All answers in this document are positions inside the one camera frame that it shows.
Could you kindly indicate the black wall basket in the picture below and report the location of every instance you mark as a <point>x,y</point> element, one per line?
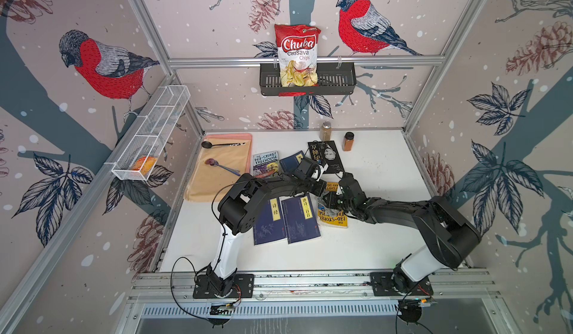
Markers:
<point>333,79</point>

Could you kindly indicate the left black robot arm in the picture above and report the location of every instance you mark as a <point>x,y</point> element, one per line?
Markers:
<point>242,206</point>

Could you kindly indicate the white wire wall shelf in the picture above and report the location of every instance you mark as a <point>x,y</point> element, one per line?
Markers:
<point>154,132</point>

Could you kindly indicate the black Chinese paperback book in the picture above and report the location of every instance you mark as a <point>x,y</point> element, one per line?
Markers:
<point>325,153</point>

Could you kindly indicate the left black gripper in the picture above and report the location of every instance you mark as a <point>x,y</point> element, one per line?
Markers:
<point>321,188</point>

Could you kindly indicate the upper navy thread-bound book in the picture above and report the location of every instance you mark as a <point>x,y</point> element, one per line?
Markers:
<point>290,163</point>

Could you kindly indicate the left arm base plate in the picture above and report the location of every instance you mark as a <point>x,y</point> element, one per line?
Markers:
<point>213,287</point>

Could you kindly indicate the glass jar brown spice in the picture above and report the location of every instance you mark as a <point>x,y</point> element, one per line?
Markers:
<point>325,131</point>

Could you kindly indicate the yellow treehouse paperback book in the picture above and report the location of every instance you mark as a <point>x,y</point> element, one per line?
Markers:
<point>340,219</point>

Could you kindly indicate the glass jar orange spice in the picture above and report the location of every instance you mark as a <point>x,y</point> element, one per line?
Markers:
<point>349,138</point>

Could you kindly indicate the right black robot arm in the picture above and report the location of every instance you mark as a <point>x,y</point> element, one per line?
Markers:
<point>448,236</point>

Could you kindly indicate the purple spoon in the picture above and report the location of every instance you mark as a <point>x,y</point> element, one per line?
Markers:
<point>214,163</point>

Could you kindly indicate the orange packet in shelf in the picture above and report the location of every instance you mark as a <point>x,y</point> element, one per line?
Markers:
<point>144,165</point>

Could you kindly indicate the grey striped cleaning cloth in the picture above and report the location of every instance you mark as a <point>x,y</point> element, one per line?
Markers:
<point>326,203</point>

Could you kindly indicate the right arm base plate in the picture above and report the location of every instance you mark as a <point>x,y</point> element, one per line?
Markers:
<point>387,283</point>

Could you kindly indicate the black spoon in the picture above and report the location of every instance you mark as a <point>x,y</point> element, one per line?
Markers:
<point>210,145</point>

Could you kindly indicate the red cassava chips bag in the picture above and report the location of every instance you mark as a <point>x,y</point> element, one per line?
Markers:
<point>297,50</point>

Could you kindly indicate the grey treehouse paperback book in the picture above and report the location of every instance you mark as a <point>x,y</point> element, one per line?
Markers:
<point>265,164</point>

